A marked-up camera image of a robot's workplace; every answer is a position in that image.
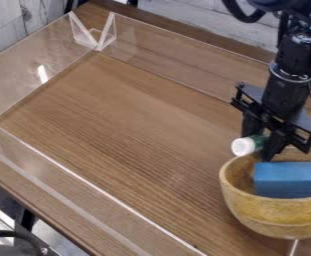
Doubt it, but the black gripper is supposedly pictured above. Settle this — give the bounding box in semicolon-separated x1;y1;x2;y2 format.
232;82;311;162

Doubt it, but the green Expo marker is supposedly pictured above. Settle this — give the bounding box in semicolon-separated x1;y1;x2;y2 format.
232;135;269;157

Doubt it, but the brown wooden bowl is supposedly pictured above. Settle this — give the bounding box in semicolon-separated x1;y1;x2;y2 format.
220;147;311;240

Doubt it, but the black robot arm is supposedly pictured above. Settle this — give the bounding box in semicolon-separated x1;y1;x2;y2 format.
222;0;311;161

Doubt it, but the blue rectangular block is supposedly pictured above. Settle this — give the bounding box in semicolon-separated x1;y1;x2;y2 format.
253;162;311;199

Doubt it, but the clear acrylic table enclosure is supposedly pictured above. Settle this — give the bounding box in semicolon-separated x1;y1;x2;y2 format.
0;11;311;256

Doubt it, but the black metal bracket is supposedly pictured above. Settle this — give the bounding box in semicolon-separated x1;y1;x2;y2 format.
14;234;62;256

